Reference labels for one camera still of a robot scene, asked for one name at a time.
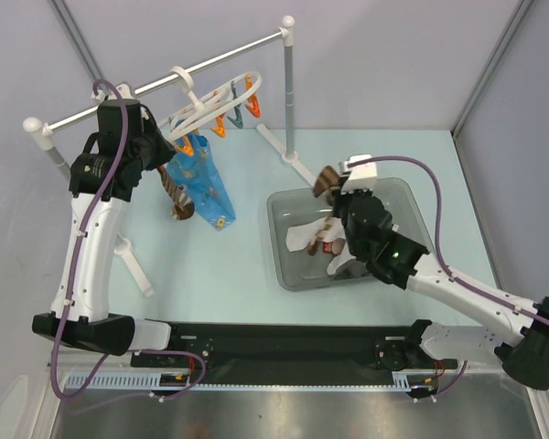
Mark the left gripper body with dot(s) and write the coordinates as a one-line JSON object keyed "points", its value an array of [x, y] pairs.
{"points": [[155, 149]]}

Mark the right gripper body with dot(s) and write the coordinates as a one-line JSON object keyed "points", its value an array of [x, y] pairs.
{"points": [[343, 201]]}

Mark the white black striped sock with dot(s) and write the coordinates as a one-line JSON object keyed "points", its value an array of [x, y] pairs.
{"points": [[306, 236]]}

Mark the red reindeer sock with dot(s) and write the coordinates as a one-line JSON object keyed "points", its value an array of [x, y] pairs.
{"points": [[333, 247]]}

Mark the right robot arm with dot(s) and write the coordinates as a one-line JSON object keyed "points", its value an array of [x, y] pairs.
{"points": [[511, 330]]}

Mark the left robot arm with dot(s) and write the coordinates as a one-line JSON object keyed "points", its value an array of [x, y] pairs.
{"points": [[102, 179]]}

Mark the white round clip hanger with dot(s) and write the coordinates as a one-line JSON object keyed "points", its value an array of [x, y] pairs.
{"points": [[205, 109]]}

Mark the blue patterned sock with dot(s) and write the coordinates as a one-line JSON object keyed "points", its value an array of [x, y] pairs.
{"points": [[198, 175]]}

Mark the yellow clothes peg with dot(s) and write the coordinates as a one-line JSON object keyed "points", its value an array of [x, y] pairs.
{"points": [[219, 128]]}

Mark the teal clothes peg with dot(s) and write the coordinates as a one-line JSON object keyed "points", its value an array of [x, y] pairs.
{"points": [[237, 119]]}

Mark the grey plastic bin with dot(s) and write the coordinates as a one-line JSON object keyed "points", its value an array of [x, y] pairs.
{"points": [[299, 271]]}

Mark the orange clothes peg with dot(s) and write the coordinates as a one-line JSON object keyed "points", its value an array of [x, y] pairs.
{"points": [[253, 106]]}

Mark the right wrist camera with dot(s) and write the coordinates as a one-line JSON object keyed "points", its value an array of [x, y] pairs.
{"points": [[359, 173]]}

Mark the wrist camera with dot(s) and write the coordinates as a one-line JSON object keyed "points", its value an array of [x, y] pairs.
{"points": [[359, 173], [105, 93]]}

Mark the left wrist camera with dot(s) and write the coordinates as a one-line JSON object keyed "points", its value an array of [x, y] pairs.
{"points": [[105, 93]]}

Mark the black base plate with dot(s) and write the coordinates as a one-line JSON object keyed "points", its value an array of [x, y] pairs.
{"points": [[328, 356]]}

